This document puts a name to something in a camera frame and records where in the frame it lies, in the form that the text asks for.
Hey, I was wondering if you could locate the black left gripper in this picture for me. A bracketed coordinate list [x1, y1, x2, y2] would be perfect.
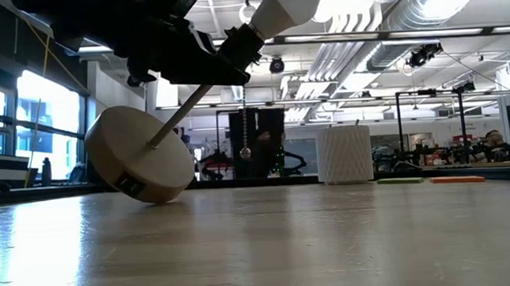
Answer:
[120, 0, 252, 93]

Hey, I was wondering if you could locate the white lightbulb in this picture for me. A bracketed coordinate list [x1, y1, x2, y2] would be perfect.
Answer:
[247, 0, 326, 43]

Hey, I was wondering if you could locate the lamp with round wooden base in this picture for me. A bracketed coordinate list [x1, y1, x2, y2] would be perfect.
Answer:
[77, 21, 276, 209]

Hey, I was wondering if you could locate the round black ceiling spotlight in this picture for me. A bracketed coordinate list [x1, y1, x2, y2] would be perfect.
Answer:
[267, 55, 286, 75]

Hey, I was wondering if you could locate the background black board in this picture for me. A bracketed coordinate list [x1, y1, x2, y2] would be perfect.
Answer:
[228, 105, 290, 181]

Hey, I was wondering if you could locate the long ceiling light strip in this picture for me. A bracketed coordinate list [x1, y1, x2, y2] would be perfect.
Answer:
[75, 20, 510, 61]

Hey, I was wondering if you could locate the white textured cylinder cup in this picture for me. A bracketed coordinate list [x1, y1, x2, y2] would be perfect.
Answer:
[313, 122, 375, 186]

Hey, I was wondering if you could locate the yellow stick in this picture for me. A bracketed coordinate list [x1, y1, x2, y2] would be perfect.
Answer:
[11, 11, 95, 189]

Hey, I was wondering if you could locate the dark water bottle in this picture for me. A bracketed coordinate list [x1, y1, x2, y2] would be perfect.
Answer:
[40, 156, 55, 188]

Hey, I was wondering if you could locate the green sticky note pad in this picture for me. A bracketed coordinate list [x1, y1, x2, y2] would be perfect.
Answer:
[376, 175, 426, 187]

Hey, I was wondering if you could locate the person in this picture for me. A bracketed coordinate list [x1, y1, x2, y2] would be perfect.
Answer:
[470, 128, 510, 165]

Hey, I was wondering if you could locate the orange sticky note pad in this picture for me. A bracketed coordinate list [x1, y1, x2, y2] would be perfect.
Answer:
[429, 174, 486, 186]

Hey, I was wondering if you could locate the silver ventilation duct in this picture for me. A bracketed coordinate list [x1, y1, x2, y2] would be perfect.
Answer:
[272, 0, 510, 125]

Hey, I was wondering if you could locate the black ceiling camera rig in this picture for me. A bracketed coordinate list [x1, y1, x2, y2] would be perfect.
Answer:
[405, 41, 445, 69]

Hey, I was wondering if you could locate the background black rig frame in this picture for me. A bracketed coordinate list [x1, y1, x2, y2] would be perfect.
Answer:
[394, 86, 471, 167]

